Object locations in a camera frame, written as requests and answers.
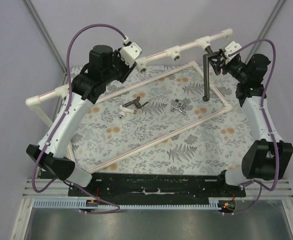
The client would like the dark long faucet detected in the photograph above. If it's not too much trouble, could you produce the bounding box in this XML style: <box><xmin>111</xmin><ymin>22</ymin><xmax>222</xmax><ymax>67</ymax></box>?
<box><xmin>202</xmin><ymin>46</ymin><xmax>213</xmax><ymax>102</ymax></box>

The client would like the white pipe frame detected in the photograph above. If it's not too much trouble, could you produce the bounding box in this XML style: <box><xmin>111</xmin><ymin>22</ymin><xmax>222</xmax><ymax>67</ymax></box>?
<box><xmin>25</xmin><ymin>28</ymin><xmax>233</xmax><ymax>174</ymax></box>

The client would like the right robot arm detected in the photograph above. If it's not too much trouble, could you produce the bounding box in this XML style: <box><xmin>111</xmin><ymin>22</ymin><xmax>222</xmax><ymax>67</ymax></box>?
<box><xmin>207</xmin><ymin>49</ymin><xmax>293</xmax><ymax>187</ymax></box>

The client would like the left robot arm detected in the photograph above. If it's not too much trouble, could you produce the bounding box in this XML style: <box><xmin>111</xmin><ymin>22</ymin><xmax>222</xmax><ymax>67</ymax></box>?
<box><xmin>26</xmin><ymin>42</ymin><xmax>142</xmax><ymax>187</ymax></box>

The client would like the dark short faucet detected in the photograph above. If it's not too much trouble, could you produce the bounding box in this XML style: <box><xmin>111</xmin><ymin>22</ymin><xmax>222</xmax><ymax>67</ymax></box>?
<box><xmin>122</xmin><ymin>96</ymin><xmax>149</xmax><ymax>109</ymax></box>

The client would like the white plastic faucet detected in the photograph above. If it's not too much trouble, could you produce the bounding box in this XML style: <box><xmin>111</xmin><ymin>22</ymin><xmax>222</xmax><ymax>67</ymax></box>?
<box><xmin>119</xmin><ymin>105</ymin><xmax>137</xmax><ymax>119</ymax></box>

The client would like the chrome faucet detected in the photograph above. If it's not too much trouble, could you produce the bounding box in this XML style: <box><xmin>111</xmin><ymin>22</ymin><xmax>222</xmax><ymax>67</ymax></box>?
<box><xmin>170</xmin><ymin>99</ymin><xmax>186</xmax><ymax>115</ymax></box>

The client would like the floral table mat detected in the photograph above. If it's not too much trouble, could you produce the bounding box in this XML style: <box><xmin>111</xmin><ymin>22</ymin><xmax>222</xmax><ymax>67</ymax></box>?
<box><xmin>70</xmin><ymin>66</ymin><xmax>254</xmax><ymax>174</ymax></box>

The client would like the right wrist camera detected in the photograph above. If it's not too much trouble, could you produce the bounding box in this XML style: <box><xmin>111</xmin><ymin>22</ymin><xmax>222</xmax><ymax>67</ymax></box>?
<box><xmin>224</xmin><ymin>41</ymin><xmax>242</xmax><ymax>63</ymax></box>

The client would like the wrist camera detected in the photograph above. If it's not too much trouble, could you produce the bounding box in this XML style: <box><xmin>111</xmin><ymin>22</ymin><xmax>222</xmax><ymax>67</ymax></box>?
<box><xmin>119</xmin><ymin>36</ymin><xmax>143</xmax><ymax>67</ymax></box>
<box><xmin>224</xmin><ymin>41</ymin><xmax>242</xmax><ymax>63</ymax></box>

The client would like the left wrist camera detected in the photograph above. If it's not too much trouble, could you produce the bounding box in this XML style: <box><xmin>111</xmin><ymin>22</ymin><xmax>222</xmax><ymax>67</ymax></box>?
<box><xmin>119</xmin><ymin>36</ymin><xmax>143</xmax><ymax>67</ymax></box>

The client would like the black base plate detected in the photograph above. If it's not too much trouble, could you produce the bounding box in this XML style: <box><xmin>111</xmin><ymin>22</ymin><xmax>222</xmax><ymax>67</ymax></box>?
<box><xmin>67</xmin><ymin>171</ymin><xmax>247</xmax><ymax>203</ymax></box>

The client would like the white cable duct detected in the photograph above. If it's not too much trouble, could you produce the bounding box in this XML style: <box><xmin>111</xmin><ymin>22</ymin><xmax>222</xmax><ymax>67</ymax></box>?
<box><xmin>32</xmin><ymin>197</ymin><xmax>219</xmax><ymax>210</ymax></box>

